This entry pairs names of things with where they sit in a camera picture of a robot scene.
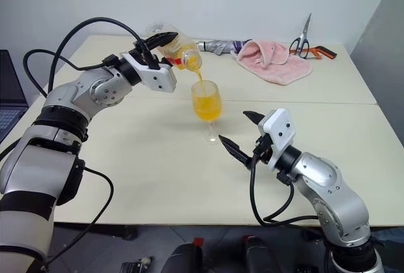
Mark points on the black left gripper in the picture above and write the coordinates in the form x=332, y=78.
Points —
x=140, y=51

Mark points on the grey purple folded umbrella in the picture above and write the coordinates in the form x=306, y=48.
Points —
x=217, y=46

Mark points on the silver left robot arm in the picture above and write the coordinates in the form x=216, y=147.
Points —
x=63, y=96

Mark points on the clear plastic juice bottle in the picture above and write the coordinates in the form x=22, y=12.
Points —
x=176, y=47

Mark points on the clear wine glass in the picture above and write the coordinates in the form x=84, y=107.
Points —
x=206, y=99

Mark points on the orange black hand tool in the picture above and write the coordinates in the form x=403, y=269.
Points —
x=322, y=51

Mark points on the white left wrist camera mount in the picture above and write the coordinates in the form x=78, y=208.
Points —
x=158, y=77

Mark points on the pink towel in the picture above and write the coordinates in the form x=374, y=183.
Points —
x=271, y=63

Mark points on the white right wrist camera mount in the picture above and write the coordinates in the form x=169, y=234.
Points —
x=279, y=128

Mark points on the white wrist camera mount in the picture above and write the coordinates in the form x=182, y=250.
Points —
x=158, y=77
x=279, y=128

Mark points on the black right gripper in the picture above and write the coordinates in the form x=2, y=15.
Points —
x=263, y=150

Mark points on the dark laptop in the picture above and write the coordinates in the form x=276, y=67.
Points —
x=11, y=96

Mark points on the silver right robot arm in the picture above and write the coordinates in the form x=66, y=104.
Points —
x=331, y=191

